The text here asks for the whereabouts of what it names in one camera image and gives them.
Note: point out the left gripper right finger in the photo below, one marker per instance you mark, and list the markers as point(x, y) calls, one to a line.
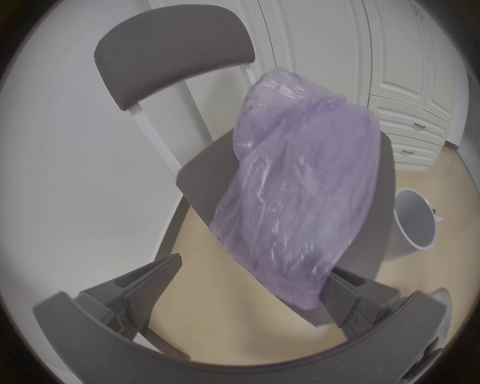
point(360, 300)

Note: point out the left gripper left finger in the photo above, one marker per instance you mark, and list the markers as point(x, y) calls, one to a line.
point(150, 285)

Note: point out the purple plastic bag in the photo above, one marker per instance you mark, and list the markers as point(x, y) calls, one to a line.
point(300, 180)

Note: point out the white trash bin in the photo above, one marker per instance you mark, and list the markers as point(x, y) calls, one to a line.
point(412, 221)

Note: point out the grey cushioned white chair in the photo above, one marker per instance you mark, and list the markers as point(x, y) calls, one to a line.
point(168, 52)

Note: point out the white wardrobe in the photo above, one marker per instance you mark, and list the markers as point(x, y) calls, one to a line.
point(322, 45)

